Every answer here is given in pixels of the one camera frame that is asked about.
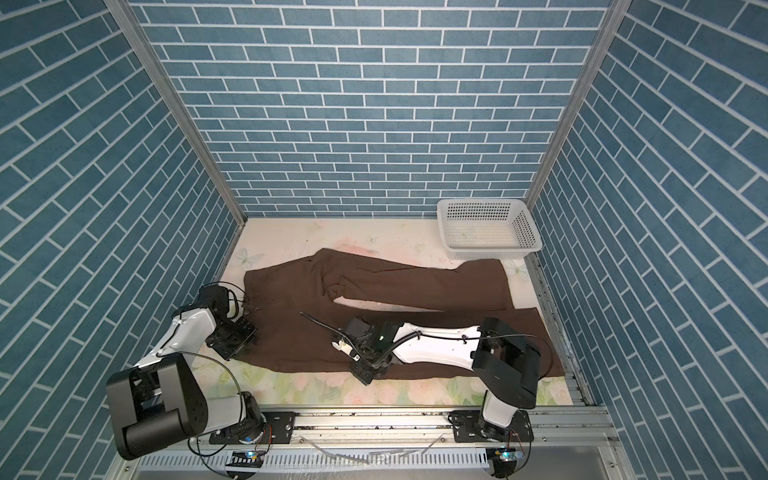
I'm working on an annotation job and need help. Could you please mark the corner aluminium post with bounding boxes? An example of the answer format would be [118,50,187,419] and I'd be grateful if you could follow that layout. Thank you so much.
[524,0,634,208]
[104,0,247,228]

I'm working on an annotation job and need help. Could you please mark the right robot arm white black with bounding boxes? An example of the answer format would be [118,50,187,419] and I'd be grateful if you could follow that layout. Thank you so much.
[332,317,542,442]

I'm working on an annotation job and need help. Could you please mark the white plastic basket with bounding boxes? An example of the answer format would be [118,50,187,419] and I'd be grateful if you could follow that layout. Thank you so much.
[437,198,543,260]

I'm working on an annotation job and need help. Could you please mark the left corner aluminium post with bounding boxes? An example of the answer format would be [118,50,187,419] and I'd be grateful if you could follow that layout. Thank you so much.
[104,0,247,228]

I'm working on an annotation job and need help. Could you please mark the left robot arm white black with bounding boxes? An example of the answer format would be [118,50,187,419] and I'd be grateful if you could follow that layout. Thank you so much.
[106,304,266,460]

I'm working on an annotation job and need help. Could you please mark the right green circuit board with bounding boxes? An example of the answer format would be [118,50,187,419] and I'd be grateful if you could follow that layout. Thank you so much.
[489,447,525,464]

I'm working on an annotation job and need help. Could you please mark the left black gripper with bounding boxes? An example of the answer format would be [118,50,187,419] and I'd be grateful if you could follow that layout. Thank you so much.
[210,314,258,360]

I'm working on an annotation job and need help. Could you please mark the green circuit board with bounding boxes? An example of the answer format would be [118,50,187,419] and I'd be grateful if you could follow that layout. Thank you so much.
[226,450,266,469]
[489,447,525,464]

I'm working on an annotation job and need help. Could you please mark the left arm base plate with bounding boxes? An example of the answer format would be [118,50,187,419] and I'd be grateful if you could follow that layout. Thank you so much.
[208,411,296,445]

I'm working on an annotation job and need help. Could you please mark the brown trousers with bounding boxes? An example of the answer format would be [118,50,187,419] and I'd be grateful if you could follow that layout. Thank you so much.
[236,249,564,377]

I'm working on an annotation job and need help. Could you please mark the white slotted cable duct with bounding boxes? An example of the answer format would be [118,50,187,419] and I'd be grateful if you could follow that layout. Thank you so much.
[139,447,490,473]

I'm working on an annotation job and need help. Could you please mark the aluminium front rail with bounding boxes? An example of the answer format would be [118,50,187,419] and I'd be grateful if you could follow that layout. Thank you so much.
[122,406,619,451]

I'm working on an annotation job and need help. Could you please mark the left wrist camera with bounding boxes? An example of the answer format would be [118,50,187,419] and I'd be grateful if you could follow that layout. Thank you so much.
[196,284,230,318]

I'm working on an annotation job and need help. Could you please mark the right corner aluminium post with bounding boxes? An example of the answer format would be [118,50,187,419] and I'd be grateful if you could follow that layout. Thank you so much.
[524,0,634,208]

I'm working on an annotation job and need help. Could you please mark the left green circuit board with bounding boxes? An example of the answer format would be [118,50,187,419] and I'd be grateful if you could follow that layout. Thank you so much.
[226,450,266,469]

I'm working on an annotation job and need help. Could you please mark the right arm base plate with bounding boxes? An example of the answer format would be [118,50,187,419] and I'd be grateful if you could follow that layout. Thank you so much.
[447,410,534,443]

